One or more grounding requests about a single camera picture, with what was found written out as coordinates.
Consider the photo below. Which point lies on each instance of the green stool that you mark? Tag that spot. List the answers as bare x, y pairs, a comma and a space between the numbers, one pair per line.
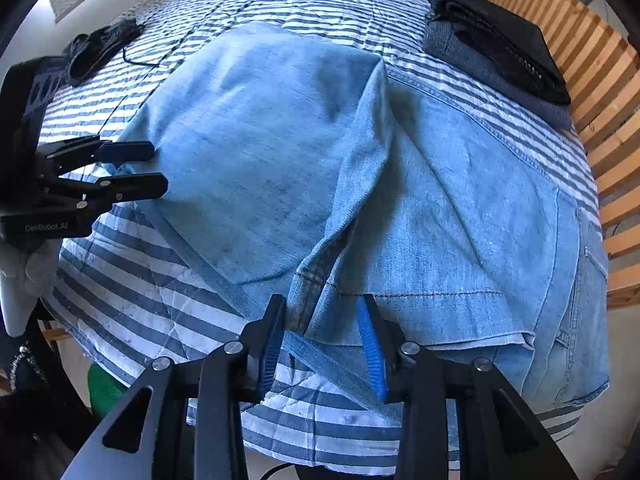
105, 392

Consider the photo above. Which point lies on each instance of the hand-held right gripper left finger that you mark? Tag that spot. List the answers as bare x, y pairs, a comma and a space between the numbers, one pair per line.
267, 355

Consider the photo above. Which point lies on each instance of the person's left hand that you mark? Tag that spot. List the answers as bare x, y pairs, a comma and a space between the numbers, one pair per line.
30, 265

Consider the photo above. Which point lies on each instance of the light blue jeans pants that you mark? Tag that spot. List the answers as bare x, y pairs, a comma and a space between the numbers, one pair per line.
425, 185

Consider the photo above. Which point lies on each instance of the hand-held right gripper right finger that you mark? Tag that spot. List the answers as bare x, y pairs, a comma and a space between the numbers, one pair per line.
372, 355

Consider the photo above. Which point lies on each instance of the grey blue folded pants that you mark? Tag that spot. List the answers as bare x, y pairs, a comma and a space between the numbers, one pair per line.
450, 45

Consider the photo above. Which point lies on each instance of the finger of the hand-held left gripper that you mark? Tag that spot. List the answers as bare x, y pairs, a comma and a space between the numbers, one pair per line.
125, 151
140, 186

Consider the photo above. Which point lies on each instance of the wooden slatted headboard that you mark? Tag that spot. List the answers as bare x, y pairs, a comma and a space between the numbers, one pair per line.
600, 90

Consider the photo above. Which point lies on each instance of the dark navy crumpled pants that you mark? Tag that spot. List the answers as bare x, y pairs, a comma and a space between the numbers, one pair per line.
95, 47

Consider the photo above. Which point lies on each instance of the black folded pants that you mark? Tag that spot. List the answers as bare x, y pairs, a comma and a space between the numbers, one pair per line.
500, 25

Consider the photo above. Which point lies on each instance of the blue white striped bed cover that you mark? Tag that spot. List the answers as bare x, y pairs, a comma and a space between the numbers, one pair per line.
150, 280

